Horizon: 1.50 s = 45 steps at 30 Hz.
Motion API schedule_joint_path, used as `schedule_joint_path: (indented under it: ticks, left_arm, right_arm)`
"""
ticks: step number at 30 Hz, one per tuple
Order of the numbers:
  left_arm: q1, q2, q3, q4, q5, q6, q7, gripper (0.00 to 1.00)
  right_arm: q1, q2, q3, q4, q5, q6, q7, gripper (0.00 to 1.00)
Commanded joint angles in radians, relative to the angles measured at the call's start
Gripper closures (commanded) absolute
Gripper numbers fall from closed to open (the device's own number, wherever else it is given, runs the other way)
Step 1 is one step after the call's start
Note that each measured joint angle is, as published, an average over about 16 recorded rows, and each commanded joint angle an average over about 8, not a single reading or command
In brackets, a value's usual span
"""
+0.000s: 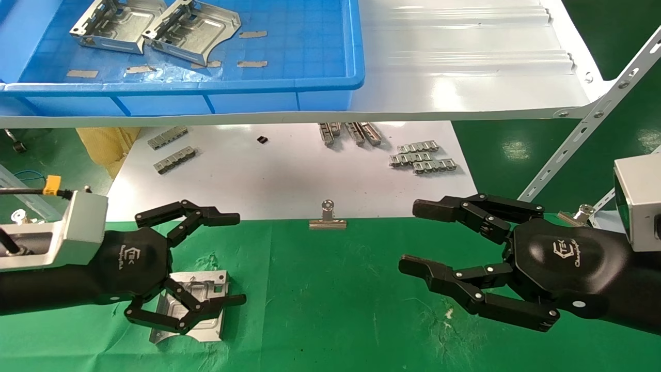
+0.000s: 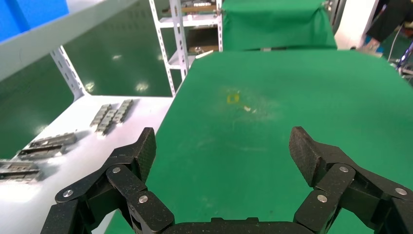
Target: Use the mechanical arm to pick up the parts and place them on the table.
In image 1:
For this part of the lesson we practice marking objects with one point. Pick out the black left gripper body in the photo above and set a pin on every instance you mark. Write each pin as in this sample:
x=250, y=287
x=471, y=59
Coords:
x=124, y=263

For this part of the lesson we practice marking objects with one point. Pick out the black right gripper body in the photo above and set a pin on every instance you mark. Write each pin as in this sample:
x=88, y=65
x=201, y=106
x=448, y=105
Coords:
x=578, y=268

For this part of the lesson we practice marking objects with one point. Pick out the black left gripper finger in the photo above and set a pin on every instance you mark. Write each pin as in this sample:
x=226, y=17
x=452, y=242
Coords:
x=191, y=318
x=201, y=217

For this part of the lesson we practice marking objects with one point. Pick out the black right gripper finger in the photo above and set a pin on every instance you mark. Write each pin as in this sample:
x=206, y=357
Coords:
x=480, y=209
x=485, y=305

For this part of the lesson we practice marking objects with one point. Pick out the grey sheet metal bracket part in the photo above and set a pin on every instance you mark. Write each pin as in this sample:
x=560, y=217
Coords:
x=201, y=31
x=113, y=26
x=206, y=287

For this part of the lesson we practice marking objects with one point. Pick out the silver binder clip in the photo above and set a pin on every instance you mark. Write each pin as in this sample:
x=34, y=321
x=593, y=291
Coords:
x=20, y=216
x=577, y=216
x=327, y=223

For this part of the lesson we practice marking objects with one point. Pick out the small black plastic part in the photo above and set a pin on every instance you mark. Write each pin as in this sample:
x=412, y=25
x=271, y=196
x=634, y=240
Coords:
x=263, y=139

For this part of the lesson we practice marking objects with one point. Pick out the yellow hanging cloth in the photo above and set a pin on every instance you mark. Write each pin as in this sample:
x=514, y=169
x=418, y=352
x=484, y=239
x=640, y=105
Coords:
x=106, y=147

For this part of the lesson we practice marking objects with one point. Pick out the green table cloth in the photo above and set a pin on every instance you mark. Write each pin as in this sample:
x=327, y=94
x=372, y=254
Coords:
x=320, y=299

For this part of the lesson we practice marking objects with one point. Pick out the brown tape patch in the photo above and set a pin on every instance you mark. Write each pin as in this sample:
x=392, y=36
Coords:
x=81, y=73
x=252, y=64
x=206, y=64
x=140, y=68
x=253, y=34

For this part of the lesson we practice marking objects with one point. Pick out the white metal shelf board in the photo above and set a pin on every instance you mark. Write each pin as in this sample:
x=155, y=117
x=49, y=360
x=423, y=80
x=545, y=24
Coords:
x=465, y=57

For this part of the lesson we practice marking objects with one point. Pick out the chrome wheeled chair base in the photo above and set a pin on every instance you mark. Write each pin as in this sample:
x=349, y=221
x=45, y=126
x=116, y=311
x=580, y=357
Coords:
x=19, y=146

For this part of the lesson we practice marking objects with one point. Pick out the blue plastic bin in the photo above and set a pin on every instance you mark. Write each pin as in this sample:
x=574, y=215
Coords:
x=310, y=51

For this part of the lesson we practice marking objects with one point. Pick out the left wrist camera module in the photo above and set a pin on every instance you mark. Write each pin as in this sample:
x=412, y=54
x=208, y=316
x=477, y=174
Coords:
x=77, y=227

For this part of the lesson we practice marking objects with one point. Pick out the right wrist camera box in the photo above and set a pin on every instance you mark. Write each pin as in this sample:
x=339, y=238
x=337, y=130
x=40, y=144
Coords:
x=640, y=201

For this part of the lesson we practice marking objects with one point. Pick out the white perforated shelf post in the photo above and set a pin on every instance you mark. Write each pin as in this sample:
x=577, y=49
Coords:
x=594, y=116
x=20, y=188

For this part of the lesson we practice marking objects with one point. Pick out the grey metal rail strip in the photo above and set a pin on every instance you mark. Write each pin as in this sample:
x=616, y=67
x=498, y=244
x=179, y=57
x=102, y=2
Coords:
x=328, y=133
x=371, y=133
x=355, y=133

